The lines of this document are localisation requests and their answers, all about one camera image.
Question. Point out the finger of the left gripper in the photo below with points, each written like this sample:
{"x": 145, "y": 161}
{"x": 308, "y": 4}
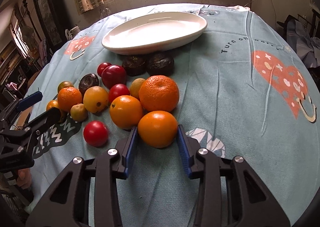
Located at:
{"x": 38, "y": 125}
{"x": 21, "y": 105}

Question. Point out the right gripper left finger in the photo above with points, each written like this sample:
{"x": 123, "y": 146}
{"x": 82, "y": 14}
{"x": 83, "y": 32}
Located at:
{"x": 66, "y": 201}

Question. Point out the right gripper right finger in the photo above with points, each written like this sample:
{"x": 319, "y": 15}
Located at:
{"x": 249, "y": 201}

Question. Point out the small orange kumquat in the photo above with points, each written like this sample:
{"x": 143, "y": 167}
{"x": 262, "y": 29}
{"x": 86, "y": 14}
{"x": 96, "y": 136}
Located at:
{"x": 54, "y": 104}

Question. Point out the small rough tangerine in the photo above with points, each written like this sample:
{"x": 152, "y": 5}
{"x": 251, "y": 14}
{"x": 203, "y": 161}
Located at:
{"x": 68, "y": 97}

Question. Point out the green-orange small fruit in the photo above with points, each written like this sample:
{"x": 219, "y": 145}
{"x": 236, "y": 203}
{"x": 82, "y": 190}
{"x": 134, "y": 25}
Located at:
{"x": 64, "y": 84}

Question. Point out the small yellow-green fruit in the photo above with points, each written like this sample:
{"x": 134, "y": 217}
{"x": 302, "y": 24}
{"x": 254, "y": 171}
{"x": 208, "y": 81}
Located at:
{"x": 79, "y": 113}

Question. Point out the red plum front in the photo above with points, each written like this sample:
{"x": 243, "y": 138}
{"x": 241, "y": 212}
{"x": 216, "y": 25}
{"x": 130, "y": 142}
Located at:
{"x": 96, "y": 133}

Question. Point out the dark purple passion fruit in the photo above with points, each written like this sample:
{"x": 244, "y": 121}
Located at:
{"x": 88, "y": 81}

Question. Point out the small red plum back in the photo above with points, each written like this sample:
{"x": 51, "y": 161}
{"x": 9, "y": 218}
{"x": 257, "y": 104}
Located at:
{"x": 102, "y": 67}

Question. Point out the smooth orange with stem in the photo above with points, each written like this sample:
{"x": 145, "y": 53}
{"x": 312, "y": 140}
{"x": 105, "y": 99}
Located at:
{"x": 126, "y": 112}

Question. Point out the large rough tangerine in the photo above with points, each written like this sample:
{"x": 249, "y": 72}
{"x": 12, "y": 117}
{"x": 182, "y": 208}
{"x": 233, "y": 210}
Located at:
{"x": 159, "y": 93}

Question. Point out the person's left hand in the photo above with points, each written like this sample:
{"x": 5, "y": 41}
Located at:
{"x": 24, "y": 178}

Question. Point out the yellow-orange round fruit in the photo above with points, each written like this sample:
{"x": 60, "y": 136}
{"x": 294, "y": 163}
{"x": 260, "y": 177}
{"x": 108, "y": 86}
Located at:
{"x": 95, "y": 99}

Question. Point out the white kettle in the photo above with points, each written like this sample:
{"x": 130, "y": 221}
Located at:
{"x": 70, "y": 34}

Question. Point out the large dark red plum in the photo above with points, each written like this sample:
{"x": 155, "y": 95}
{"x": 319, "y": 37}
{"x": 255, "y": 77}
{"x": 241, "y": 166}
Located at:
{"x": 113, "y": 75}

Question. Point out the red plum middle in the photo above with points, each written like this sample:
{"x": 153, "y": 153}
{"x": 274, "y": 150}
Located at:
{"x": 116, "y": 91}

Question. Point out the yellow fruit behind oranges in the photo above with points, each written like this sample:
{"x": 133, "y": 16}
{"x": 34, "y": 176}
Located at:
{"x": 135, "y": 87}

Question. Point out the dark framed picture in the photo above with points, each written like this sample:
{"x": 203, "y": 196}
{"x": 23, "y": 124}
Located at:
{"x": 53, "y": 18}

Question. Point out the white oval plate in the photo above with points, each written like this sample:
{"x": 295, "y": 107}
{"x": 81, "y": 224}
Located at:
{"x": 154, "y": 32}

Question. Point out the pile of grey clothes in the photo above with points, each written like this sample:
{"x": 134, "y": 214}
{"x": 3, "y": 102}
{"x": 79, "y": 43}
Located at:
{"x": 306, "y": 47}

